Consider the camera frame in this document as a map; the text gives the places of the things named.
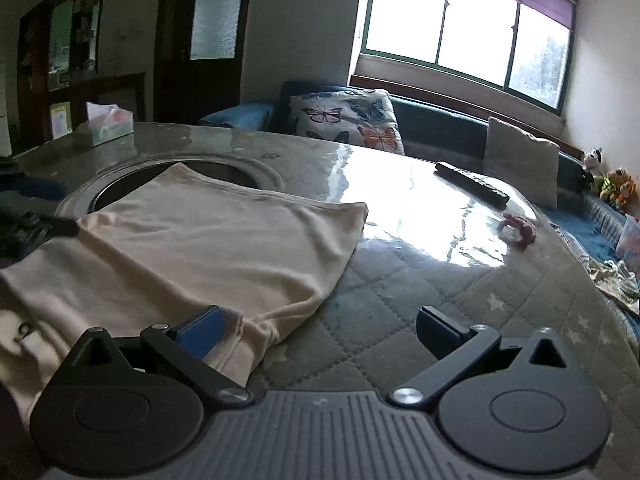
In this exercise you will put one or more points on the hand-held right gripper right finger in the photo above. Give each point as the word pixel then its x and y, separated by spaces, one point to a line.
pixel 434 332

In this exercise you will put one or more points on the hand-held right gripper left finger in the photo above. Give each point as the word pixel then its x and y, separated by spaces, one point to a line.
pixel 202 336

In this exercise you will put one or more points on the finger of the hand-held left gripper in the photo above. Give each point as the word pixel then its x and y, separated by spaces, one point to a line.
pixel 42 227

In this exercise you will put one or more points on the cream garment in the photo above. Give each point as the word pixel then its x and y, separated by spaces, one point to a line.
pixel 200 240

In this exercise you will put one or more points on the tissue box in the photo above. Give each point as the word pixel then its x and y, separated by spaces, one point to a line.
pixel 104 124

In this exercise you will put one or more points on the black remote control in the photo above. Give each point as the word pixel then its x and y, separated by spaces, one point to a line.
pixel 470 183

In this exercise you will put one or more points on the dark wooden cabinet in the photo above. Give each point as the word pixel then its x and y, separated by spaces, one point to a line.
pixel 65 55

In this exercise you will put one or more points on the patterned cloth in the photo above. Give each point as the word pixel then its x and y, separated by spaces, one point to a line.
pixel 615 280

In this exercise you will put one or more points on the beige cushion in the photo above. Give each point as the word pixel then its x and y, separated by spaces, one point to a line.
pixel 522 160

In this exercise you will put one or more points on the dark blue sofa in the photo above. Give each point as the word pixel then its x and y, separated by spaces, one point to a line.
pixel 440 127

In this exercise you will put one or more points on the clear plastic container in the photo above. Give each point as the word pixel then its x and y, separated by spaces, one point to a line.
pixel 630 237

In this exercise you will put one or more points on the blue pillow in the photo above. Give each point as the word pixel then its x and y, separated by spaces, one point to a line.
pixel 240 115

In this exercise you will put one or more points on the butterfly print cushion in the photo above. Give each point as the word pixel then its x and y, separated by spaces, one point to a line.
pixel 350 117

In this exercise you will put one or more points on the orange and green plush toy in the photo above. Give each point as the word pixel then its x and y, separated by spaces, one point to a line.
pixel 617 187

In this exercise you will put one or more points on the black and white plush toy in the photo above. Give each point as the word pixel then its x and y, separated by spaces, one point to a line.
pixel 592 160

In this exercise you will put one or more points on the dark wooden door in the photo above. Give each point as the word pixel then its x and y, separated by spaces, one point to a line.
pixel 205 35

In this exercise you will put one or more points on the window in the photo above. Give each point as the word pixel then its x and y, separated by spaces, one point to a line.
pixel 470 35

